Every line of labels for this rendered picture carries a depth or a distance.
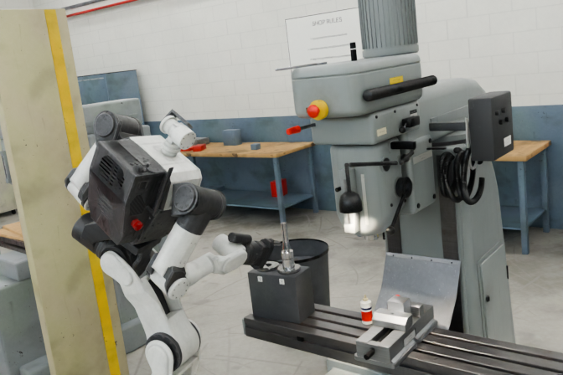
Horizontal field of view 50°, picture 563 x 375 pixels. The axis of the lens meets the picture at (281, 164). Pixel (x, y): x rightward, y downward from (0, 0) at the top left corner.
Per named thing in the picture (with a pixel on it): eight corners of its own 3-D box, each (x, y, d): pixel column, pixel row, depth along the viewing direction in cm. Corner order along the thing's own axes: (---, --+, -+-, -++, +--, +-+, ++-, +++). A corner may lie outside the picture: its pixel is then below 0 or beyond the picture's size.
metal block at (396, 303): (404, 320, 203) (403, 303, 202) (388, 317, 207) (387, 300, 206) (410, 314, 207) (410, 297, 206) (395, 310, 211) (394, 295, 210)
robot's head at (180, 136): (174, 156, 189) (183, 132, 186) (155, 139, 194) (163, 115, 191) (189, 155, 195) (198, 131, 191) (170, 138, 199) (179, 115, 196)
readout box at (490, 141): (498, 161, 195) (494, 97, 191) (471, 161, 201) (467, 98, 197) (518, 150, 210) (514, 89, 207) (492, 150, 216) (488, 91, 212)
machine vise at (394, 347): (395, 369, 188) (391, 336, 186) (353, 359, 197) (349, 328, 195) (438, 323, 215) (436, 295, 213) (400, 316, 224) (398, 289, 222)
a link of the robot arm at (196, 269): (215, 279, 201) (167, 308, 189) (196, 263, 207) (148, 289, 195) (215, 256, 195) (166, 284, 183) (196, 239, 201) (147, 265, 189)
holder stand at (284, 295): (300, 324, 228) (294, 274, 224) (252, 316, 240) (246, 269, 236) (315, 310, 238) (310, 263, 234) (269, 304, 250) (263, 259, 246)
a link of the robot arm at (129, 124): (100, 155, 199) (123, 122, 197) (85, 138, 202) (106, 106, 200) (122, 158, 210) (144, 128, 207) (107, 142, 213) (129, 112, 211)
